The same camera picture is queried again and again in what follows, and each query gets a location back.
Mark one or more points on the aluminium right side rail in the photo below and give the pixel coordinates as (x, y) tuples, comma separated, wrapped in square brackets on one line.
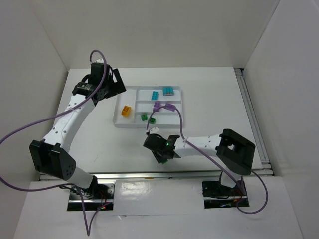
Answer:
[(260, 146)]

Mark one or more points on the aluminium rail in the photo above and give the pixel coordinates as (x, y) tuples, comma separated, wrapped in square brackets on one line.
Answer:
[(156, 175), (260, 146)]

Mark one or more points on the small green lego brick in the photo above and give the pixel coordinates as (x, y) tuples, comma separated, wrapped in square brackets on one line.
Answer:
[(144, 117)]

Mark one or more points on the aluminium front rail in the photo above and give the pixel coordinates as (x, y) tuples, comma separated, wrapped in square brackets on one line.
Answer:
[(156, 175)]

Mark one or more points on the white plastic divided tray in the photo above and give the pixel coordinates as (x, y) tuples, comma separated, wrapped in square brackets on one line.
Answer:
[(139, 99)]

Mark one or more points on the green lego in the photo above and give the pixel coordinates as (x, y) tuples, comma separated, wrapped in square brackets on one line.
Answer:
[(152, 120)]

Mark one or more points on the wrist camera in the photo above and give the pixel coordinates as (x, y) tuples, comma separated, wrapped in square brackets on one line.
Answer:
[(99, 61), (153, 130)]

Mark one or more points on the teal round lego brick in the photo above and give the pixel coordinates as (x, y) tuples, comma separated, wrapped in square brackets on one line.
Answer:
[(168, 91)]

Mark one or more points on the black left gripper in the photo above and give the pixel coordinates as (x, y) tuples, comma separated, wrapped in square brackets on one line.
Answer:
[(117, 81)]

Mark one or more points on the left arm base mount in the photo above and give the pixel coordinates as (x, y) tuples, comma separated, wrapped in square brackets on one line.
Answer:
[(101, 197)]

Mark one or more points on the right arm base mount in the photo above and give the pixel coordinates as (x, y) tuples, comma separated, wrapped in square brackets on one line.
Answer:
[(217, 196)]

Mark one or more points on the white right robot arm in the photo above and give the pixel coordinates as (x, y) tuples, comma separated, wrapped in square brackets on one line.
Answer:
[(229, 151)]

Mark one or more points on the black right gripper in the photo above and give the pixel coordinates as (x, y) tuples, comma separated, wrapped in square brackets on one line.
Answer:
[(154, 143)]

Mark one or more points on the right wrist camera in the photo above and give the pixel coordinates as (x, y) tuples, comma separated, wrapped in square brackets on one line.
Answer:
[(153, 130)]

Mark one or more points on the purple rounded lego brick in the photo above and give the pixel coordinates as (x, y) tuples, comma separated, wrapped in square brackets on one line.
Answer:
[(156, 106)]

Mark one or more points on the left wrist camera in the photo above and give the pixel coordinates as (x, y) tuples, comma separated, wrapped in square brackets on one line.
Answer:
[(99, 61)]

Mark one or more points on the yellow lego brick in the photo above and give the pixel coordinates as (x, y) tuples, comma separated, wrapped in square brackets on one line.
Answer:
[(126, 111)]

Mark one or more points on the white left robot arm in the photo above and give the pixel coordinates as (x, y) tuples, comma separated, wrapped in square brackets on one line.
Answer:
[(51, 154)]

